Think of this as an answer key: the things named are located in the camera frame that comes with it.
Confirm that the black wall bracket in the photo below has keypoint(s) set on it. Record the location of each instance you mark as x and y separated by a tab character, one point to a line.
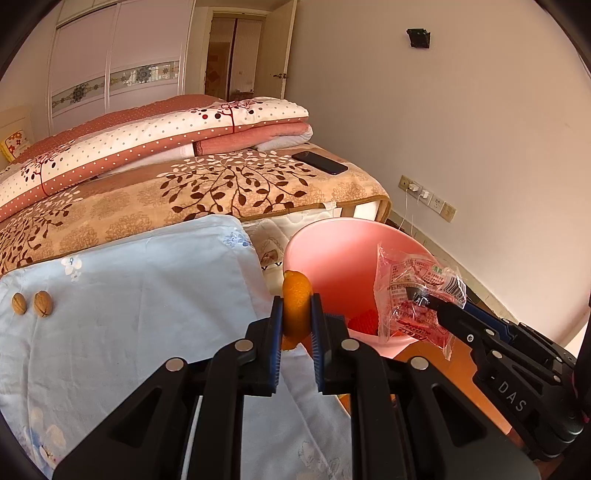
419	38

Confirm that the brown leaf print blanket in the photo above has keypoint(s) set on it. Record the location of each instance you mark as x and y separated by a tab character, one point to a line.
184	194

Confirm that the black smartphone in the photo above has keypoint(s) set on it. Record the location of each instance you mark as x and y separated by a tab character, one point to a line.
321	162

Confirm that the red foam net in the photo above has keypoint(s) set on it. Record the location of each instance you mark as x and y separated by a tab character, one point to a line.
364	321

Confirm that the cream bed headboard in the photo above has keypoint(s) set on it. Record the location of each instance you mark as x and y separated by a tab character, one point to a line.
14	117

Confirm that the yellow floral pillow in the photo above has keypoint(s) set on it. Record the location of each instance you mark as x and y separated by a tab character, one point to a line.
16	145

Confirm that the white sliding door wardrobe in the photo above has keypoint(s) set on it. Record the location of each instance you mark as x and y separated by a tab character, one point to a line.
124	46

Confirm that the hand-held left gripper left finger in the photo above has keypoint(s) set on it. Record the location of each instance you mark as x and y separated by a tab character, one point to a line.
277	344

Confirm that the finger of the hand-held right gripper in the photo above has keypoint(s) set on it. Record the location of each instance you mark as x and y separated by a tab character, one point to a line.
494	323
461	325

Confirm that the pink plastic bin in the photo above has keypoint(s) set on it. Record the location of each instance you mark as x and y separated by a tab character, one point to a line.
337	258

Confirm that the light blue floral cloth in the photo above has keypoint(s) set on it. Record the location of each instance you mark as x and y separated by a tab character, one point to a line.
138	300

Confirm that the white charger plug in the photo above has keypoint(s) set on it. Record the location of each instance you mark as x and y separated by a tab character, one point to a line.
419	191

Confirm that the walnut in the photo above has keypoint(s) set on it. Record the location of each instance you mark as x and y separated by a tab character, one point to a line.
44	304
19	303

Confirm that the clear plastic wrapper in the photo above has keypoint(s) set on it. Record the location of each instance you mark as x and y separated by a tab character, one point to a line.
406	277

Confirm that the cream room door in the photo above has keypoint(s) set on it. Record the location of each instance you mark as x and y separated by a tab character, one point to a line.
277	46

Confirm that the hallway sliding closet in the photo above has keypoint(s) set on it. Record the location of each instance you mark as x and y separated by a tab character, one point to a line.
233	55

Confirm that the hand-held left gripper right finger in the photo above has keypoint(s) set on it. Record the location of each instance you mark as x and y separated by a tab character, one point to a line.
317	344

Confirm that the wall socket strip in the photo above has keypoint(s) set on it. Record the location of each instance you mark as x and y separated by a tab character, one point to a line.
441	207

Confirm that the orange peel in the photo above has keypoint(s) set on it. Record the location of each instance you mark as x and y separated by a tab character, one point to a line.
298	300

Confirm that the folded dotted quilt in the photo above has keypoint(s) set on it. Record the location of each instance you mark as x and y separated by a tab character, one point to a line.
138	138

